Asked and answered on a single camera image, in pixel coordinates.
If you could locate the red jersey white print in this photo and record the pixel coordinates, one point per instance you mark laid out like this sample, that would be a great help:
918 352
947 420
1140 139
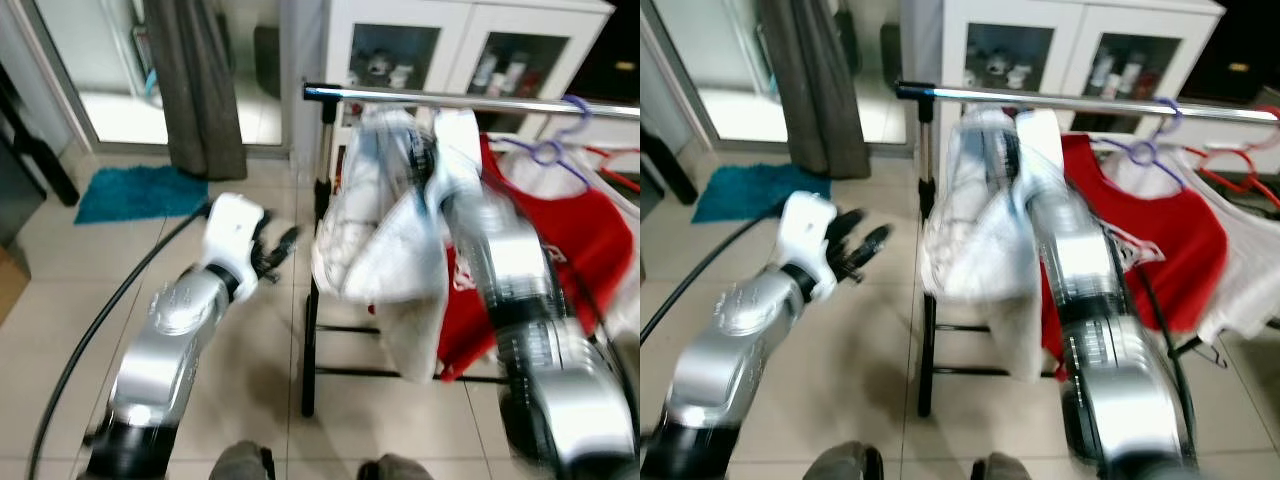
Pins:
1170 240
590 250

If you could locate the black clothes rack frame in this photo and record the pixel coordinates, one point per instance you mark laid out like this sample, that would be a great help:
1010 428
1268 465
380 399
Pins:
927 350
310 350

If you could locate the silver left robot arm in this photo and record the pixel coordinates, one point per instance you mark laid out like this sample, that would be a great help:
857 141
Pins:
170 340
730 340

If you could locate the chrome clothes rack rail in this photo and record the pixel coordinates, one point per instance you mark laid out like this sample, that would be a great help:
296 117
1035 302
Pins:
1100 103
400 98

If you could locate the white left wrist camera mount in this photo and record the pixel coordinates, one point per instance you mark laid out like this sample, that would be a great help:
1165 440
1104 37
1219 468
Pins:
232 235
808 235

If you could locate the white-framed glass door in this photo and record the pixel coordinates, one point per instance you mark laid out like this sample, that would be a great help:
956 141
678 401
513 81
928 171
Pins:
740 60
90 60

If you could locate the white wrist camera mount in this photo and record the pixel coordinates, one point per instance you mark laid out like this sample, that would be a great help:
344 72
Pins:
232 235
808 235
458 150
1035 150

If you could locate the white T-shirt black letters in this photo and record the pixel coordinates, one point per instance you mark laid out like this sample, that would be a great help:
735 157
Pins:
960 230
350 230

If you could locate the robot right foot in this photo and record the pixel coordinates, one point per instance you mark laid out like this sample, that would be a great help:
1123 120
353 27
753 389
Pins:
1000 468
395 470

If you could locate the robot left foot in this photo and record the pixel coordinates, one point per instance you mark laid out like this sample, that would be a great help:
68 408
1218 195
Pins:
850 462
240 462

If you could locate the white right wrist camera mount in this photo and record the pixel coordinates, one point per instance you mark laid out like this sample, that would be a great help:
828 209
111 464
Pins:
1035 150
458 150

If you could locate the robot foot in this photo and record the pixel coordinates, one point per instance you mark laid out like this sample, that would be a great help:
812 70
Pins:
240 462
850 462
1000 468
395 470

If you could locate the white bottle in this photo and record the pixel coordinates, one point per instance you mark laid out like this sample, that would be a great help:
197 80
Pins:
1105 72
512 75
487 72
1132 75

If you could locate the red clothes hanger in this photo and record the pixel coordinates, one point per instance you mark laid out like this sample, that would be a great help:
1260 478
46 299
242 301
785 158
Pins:
1240 160
610 152

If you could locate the black desk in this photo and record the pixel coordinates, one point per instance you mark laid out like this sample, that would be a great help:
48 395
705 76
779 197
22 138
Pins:
30 150
665 165

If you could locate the red bottle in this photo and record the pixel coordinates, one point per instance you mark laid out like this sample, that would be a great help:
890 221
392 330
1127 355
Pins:
530 85
1152 85

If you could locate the purple clothes hanger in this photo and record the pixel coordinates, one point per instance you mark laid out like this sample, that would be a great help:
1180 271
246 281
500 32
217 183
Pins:
1140 152
548 152

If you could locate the white glass-door cabinet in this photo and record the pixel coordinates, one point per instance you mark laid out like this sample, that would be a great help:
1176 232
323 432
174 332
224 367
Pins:
1070 20
460 20

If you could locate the grey curtain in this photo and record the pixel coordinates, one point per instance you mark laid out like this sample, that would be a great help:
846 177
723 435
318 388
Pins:
195 90
820 90

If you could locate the teal floor mat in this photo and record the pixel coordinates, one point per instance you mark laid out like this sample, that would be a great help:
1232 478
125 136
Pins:
760 190
140 192

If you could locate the white mug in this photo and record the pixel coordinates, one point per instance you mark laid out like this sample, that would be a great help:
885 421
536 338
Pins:
400 75
1018 75

